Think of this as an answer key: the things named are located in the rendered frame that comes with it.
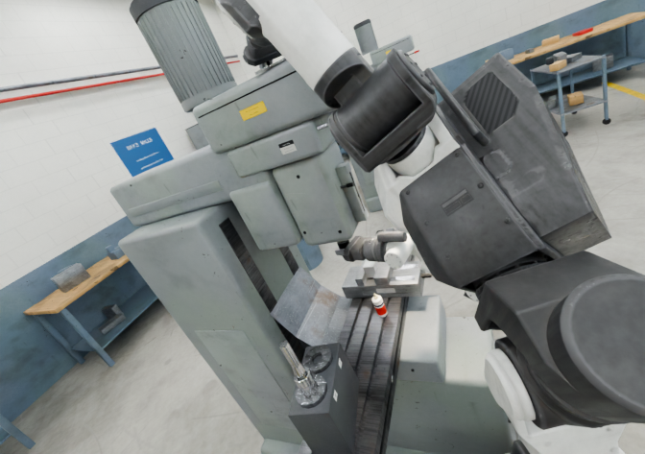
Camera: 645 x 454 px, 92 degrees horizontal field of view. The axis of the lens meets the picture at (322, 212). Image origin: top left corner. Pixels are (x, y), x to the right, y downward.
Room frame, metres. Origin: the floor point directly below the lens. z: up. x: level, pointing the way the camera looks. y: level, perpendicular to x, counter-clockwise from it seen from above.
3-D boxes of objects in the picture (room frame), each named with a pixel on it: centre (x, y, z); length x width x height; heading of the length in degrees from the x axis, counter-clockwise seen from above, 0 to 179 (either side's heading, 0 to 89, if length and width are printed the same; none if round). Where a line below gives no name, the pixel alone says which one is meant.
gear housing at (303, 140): (1.07, 0.01, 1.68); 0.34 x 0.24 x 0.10; 60
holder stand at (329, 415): (0.68, 0.21, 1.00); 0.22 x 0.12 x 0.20; 160
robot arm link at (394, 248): (0.90, -0.17, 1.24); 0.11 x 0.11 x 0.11; 45
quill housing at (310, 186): (1.05, -0.02, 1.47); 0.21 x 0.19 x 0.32; 150
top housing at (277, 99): (1.06, -0.01, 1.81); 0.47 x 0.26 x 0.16; 60
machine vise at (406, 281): (1.16, -0.13, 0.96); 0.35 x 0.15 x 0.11; 58
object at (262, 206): (1.15, 0.14, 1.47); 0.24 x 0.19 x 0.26; 150
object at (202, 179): (1.30, 0.41, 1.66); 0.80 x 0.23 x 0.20; 60
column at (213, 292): (1.36, 0.51, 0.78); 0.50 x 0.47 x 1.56; 60
